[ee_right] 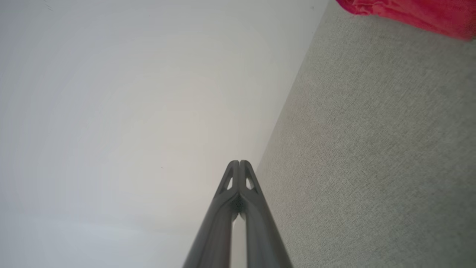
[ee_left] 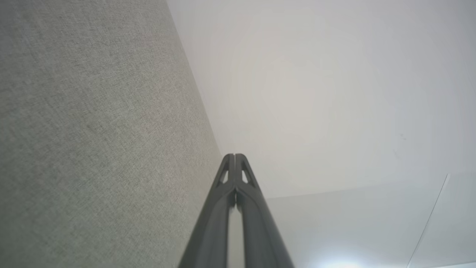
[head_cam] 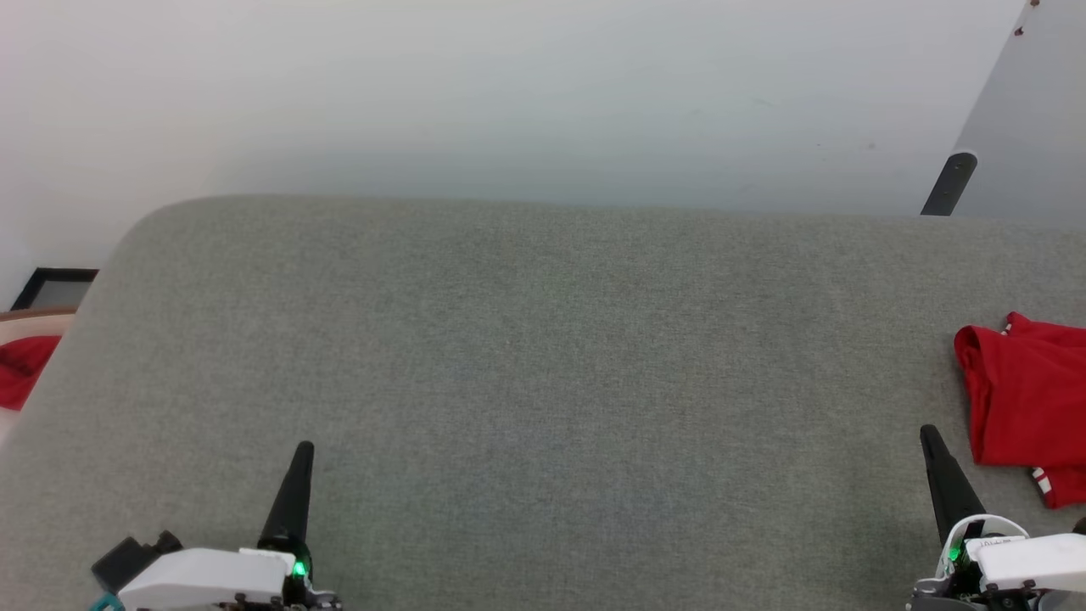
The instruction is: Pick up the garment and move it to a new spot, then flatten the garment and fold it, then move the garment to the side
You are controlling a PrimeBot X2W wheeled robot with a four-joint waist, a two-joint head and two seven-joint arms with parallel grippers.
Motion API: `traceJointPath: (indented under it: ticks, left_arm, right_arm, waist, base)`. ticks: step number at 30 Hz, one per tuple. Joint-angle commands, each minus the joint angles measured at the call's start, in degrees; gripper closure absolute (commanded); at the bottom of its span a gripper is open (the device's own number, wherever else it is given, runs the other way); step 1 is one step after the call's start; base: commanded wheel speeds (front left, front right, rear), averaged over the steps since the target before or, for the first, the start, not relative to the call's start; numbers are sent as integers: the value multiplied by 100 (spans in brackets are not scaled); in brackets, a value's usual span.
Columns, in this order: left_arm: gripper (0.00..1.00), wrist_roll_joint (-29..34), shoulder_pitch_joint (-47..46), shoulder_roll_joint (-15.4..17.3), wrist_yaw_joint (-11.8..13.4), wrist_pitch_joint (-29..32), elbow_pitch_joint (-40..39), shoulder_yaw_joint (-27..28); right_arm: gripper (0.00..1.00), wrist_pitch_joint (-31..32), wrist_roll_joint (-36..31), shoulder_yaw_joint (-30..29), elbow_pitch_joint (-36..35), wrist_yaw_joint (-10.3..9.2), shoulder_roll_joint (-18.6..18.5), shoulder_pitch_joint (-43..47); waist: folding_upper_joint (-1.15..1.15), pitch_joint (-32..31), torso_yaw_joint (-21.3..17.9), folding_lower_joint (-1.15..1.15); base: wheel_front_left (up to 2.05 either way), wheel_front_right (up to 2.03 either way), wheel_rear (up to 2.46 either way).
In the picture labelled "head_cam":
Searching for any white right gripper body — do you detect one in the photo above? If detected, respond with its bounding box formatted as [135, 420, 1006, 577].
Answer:
[906, 513, 1086, 611]

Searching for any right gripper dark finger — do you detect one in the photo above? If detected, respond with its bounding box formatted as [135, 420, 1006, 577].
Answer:
[919, 424, 988, 544]

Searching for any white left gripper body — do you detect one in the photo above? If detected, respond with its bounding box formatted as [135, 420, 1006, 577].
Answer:
[119, 547, 340, 611]

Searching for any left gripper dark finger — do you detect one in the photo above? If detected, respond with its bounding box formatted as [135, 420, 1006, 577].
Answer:
[257, 440, 316, 557]

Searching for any red basketball jersey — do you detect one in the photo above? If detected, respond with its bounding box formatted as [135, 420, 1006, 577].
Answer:
[953, 311, 1086, 510]

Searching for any red cloth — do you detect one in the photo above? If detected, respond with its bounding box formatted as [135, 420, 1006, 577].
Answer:
[0, 335, 63, 412]

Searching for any grey fabric sofa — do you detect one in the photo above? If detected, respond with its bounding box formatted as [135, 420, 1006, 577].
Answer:
[0, 193, 1086, 611]

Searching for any beige basket with brown rim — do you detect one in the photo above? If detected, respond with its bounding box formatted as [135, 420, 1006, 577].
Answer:
[0, 307, 79, 442]

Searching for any grey panel with screws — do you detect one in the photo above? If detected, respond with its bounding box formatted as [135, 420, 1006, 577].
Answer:
[950, 0, 1086, 230]

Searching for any black rectangular frame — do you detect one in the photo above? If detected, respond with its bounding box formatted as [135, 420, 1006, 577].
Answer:
[10, 267, 99, 312]

